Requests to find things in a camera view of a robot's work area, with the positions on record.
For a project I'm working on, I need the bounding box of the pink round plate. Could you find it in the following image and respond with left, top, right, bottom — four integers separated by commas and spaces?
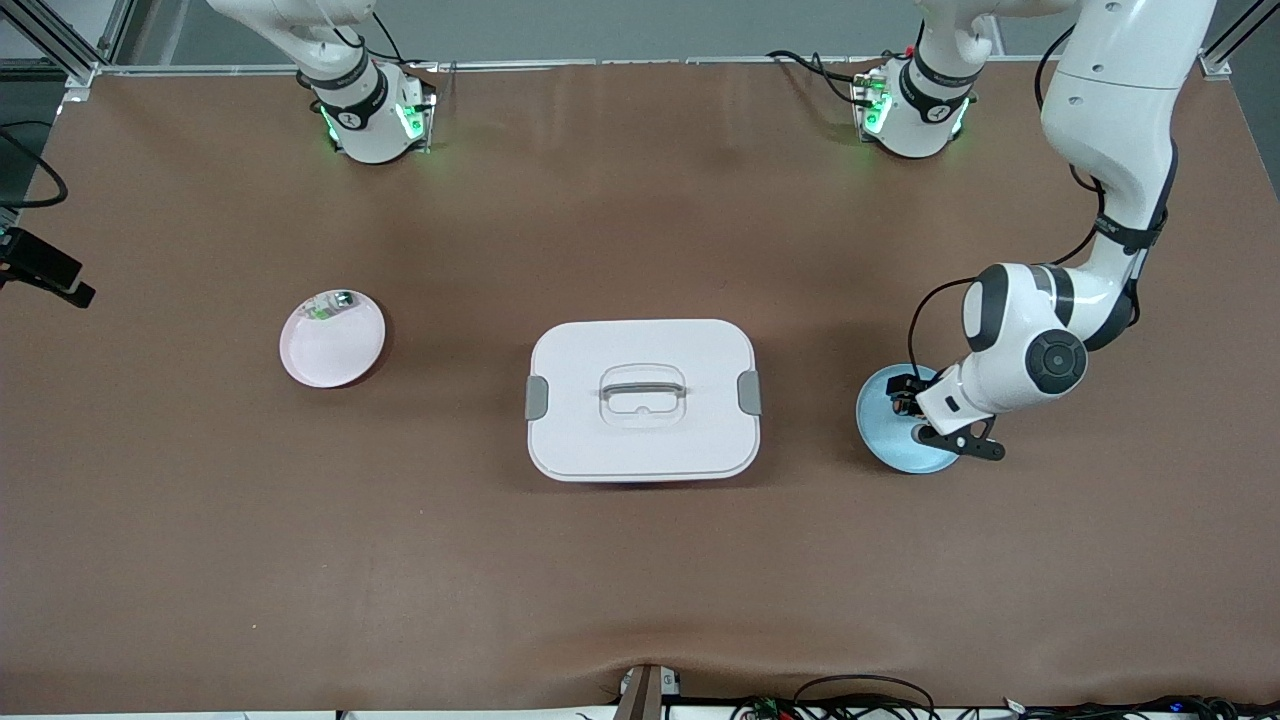
279, 289, 387, 389

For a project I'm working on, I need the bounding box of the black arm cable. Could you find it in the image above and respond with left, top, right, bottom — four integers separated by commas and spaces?
905, 20, 1176, 381
0, 122, 69, 211

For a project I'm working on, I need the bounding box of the aluminium table frame rail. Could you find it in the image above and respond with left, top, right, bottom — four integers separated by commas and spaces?
0, 0, 1280, 86

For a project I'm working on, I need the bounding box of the white lidded storage box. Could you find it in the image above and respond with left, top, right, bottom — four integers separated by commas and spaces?
525, 319, 763, 484

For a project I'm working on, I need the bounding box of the black base power cable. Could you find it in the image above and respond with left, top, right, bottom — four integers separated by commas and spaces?
767, 48, 873, 103

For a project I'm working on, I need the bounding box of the black tangled cable bundle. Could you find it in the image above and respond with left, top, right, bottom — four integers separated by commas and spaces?
730, 675, 1280, 720

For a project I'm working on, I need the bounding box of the light blue round plate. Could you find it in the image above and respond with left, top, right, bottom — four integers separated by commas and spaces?
855, 363, 969, 475

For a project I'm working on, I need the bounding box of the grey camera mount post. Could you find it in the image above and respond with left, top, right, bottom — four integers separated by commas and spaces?
612, 663, 682, 720

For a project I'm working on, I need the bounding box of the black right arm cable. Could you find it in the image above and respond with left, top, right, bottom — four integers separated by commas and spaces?
0, 122, 69, 211

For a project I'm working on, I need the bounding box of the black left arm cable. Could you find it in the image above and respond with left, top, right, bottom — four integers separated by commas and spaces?
905, 20, 1176, 381

